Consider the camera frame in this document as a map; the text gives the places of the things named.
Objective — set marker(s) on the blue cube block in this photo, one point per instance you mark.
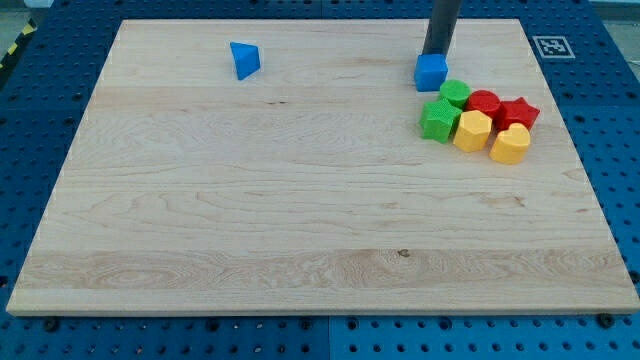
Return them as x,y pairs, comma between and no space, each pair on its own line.
430,72

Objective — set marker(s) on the light wooden board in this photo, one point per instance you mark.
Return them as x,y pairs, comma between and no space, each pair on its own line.
306,188

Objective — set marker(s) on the green star block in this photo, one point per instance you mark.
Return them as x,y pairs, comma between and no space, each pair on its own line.
438,120

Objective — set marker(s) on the blue triangular prism block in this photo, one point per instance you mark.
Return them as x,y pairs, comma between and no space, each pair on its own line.
246,59

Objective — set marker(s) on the yellow hexagon block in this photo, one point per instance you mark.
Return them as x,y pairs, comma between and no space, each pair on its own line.
472,133

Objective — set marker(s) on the green cylinder block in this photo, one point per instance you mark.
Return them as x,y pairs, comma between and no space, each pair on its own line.
456,92

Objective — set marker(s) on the red cylinder block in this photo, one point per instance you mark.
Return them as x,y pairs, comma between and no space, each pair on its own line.
484,101

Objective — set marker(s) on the yellow heart block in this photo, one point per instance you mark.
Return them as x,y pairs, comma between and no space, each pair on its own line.
511,145

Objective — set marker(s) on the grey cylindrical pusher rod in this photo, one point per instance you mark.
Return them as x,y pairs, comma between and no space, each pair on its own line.
441,26

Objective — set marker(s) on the red star block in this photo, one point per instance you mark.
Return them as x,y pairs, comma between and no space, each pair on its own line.
516,111

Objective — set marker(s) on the white fiducial marker tag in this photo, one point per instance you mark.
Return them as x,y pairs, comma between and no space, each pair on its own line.
553,47

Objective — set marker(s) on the yellow black hazard tape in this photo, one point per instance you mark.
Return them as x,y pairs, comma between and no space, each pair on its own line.
17,48

